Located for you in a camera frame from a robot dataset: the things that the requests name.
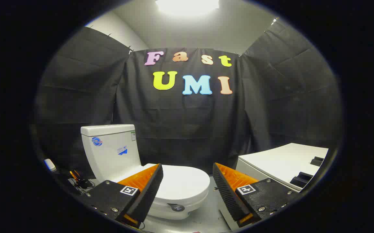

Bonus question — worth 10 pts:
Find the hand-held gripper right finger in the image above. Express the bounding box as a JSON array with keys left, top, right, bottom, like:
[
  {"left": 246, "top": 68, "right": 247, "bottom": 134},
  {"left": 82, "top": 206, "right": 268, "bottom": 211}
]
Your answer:
[{"left": 213, "top": 162, "right": 299, "bottom": 227}]

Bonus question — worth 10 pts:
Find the black backdrop cloth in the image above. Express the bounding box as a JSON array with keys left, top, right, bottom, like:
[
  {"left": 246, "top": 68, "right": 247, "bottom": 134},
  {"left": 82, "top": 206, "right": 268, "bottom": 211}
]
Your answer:
[{"left": 33, "top": 18, "right": 344, "bottom": 182}]

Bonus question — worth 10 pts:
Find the large ceiling light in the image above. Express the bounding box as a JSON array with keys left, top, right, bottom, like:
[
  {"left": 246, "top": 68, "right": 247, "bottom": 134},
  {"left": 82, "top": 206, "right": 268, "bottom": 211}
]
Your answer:
[{"left": 155, "top": 0, "right": 219, "bottom": 17}]

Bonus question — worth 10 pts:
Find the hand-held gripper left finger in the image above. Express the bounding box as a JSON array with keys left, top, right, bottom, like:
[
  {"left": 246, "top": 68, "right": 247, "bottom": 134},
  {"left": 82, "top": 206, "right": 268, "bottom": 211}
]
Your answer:
[{"left": 77, "top": 163, "right": 164, "bottom": 228}]

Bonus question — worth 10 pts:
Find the white toilet lid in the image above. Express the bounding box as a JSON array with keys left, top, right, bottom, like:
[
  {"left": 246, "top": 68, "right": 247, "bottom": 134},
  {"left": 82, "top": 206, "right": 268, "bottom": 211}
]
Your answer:
[{"left": 114, "top": 163, "right": 210, "bottom": 205}]

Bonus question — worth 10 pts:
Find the white ridged panel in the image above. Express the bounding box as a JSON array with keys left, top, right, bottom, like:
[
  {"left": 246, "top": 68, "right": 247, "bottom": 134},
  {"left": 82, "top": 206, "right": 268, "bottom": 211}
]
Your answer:
[{"left": 235, "top": 143, "right": 329, "bottom": 192}]

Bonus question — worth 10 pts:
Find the white toilet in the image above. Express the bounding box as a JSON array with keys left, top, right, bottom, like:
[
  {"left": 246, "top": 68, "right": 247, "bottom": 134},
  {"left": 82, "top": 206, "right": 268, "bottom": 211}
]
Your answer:
[{"left": 80, "top": 124, "right": 210, "bottom": 220}]

